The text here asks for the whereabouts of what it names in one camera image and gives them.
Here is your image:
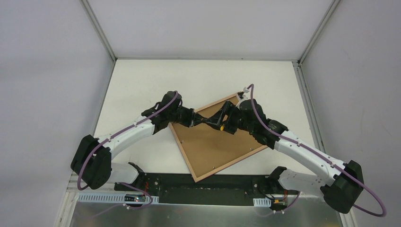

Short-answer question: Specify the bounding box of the wooden picture frame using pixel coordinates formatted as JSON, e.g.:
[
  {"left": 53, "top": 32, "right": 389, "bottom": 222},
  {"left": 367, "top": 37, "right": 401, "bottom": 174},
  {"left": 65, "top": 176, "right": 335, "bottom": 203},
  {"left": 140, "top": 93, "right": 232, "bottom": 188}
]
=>
[{"left": 168, "top": 92, "right": 270, "bottom": 183}]

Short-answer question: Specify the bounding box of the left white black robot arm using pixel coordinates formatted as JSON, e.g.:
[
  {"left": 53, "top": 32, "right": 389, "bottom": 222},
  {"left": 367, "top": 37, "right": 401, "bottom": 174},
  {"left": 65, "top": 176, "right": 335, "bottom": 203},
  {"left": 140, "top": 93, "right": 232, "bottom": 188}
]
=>
[{"left": 70, "top": 91, "right": 206, "bottom": 191}]

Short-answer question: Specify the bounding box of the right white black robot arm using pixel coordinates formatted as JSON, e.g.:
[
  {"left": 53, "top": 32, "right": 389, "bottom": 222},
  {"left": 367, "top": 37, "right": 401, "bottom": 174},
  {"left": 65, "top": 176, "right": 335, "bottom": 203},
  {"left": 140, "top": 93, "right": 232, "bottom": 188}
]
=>
[{"left": 203, "top": 99, "right": 364, "bottom": 214}]

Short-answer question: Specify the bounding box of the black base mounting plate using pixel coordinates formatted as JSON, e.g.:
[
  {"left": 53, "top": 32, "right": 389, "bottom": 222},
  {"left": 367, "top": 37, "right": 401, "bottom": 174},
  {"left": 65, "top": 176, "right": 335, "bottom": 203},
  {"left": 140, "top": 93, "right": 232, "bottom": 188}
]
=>
[{"left": 132, "top": 173, "right": 284, "bottom": 206}]

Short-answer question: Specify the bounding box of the right orange connector board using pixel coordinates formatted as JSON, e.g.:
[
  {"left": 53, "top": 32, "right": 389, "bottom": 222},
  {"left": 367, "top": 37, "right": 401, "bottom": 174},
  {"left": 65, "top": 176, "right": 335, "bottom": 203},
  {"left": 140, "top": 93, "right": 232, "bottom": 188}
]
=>
[{"left": 271, "top": 200, "right": 287, "bottom": 210}]

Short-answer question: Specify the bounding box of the left green circuit board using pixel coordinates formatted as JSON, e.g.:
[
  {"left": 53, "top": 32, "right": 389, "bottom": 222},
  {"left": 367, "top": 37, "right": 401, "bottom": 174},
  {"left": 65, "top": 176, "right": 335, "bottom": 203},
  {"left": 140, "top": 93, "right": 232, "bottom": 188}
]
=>
[{"left": 124, "top": 194, "right": 146, "bottom": 203}]

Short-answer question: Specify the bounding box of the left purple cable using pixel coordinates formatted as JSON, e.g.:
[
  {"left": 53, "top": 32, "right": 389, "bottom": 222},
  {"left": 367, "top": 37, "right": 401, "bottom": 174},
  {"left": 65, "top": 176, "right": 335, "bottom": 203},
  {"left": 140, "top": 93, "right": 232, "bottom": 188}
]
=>
[{"left": 77, "top": 91, "right": 179, "bottom": 210}]

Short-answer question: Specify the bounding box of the purple cable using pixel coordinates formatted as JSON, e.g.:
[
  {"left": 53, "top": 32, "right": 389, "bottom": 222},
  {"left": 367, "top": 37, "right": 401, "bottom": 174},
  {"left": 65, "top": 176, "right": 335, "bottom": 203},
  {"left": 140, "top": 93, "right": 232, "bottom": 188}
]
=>
[
  {"left": 77, "top": 91, "right": 179, "bottom": 210},
  {"left": 246, "top": 84, "right": 387, "bottom": 218}
]

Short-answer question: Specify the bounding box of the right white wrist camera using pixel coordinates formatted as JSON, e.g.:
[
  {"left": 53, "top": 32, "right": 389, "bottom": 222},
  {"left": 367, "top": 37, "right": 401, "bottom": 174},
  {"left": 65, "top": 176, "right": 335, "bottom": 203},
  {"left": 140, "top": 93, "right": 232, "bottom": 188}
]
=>
[{"left": 235, "top": 87, "right": 250, "bottom": 108}]

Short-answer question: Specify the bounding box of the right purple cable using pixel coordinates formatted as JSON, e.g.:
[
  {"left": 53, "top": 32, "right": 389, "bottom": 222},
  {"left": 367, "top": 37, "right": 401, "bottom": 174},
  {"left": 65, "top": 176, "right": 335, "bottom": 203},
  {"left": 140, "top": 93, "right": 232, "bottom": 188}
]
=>
[{"left": 246, "top": 84, "right": 387, "bottom": 218}]

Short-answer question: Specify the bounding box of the right white slotted cable duct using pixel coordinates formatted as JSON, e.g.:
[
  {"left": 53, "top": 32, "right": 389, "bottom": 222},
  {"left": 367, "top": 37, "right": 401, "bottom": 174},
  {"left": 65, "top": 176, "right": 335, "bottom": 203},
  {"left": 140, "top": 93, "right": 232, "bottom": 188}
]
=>
[{"left": 253, "top": 198, "right": 271, "bottom": 207}]

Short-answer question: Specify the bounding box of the white slotted cable duct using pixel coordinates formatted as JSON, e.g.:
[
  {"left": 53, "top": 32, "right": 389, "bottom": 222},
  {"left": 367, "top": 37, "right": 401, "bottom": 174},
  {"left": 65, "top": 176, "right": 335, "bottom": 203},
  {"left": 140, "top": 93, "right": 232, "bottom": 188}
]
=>
[
  {"left": 253, "top": 198, "right": 271, "bottom": 207},
  {"left": 77, "top": 192, "right": 151, "bottom": 204}
]

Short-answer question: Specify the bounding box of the left white slotted cable duct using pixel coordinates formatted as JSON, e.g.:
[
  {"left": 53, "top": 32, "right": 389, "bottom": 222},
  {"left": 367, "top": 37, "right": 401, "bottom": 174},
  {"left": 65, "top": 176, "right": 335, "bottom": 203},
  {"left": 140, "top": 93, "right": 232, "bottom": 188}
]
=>
[{"left": 77, "top": 192, "right": 151, "bottom": 204}]

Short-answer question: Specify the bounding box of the aluminium rail beam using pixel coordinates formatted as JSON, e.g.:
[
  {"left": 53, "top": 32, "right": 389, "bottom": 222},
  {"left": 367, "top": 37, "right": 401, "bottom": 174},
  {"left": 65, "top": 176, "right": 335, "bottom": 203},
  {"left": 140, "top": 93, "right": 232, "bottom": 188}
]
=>
[{"left": 66, "top": 171, "right": 349, "bottom": 199}]

